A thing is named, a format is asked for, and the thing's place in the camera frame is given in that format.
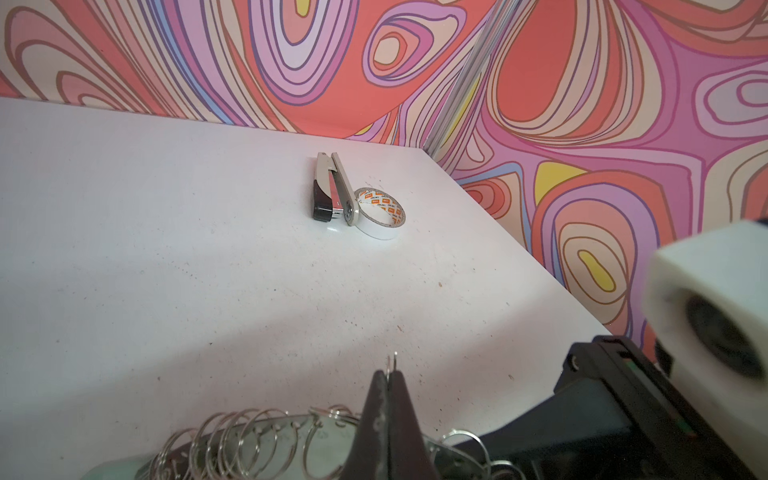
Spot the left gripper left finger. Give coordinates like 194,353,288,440
340,370,390,480

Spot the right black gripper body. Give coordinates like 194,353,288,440
457,336,755,479

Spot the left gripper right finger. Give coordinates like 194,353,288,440
388,371,439,480

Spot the large keyring with coloured keys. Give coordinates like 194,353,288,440
80,352,529,480

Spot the clear tape roll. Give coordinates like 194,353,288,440
354,187,407,240

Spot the silver black stapler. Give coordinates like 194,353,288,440
312,152,360,226

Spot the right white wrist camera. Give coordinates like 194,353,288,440
643,219,767,479

